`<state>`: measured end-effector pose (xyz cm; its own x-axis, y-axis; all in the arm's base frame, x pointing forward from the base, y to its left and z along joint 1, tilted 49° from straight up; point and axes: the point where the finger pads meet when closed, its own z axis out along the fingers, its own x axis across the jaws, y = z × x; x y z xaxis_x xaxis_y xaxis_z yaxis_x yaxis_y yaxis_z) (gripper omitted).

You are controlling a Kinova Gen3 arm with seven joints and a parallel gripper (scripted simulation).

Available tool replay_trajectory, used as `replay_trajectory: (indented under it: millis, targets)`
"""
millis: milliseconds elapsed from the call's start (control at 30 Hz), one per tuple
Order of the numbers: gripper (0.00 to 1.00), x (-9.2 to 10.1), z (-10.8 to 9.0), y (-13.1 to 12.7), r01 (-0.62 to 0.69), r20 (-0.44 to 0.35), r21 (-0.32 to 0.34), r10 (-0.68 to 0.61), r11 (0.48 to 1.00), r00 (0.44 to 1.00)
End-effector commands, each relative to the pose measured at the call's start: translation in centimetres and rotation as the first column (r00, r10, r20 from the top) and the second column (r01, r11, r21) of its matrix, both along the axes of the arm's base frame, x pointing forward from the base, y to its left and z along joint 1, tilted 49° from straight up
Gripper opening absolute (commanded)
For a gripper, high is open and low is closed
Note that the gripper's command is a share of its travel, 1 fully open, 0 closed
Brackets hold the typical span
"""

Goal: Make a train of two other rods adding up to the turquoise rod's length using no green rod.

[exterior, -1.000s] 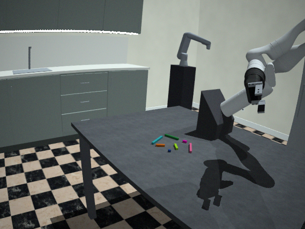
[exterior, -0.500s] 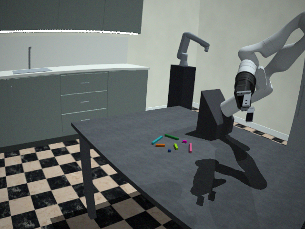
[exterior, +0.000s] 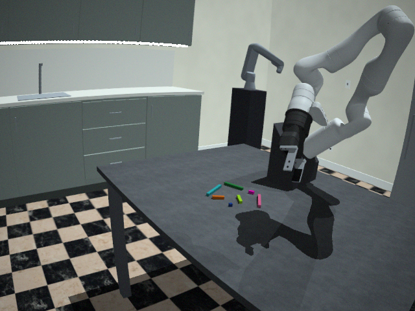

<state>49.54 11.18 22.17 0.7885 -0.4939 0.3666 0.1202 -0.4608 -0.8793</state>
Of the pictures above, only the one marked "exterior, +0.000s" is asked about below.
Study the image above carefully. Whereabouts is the turquoise rod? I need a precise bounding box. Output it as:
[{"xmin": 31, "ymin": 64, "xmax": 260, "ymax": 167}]
[{"xmin": 206, "ymin": 184, "xmax": 222, "ymax": 196}]

